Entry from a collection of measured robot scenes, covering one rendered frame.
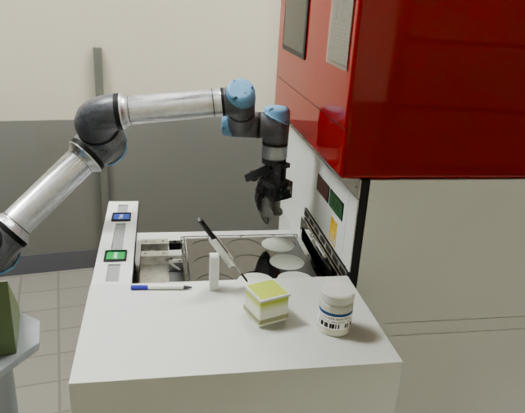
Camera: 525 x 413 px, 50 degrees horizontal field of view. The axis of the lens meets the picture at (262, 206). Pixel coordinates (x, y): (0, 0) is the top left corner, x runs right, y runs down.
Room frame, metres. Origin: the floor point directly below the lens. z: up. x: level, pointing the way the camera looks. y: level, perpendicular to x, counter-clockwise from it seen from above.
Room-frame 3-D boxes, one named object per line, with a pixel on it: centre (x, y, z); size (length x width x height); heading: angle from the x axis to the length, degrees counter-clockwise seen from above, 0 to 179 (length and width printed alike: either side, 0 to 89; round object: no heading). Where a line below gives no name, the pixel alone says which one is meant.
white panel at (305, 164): (1.66, -0.16, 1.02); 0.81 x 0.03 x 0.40; 11
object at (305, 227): (1.48, -0.18, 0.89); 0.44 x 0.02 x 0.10; 11
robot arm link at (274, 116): (1.59, -0.02, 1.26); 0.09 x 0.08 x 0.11; 90
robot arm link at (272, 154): (1.59, -0.03, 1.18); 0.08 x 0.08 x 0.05
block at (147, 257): (1.43, 0.30, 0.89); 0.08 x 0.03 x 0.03; 101
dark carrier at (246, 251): (1.43, 0.03, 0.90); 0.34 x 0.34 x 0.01; 11
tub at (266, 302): (1.05, -0.02, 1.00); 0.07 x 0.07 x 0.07; 31
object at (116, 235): (1.42, 0.39, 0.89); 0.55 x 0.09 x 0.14; 11
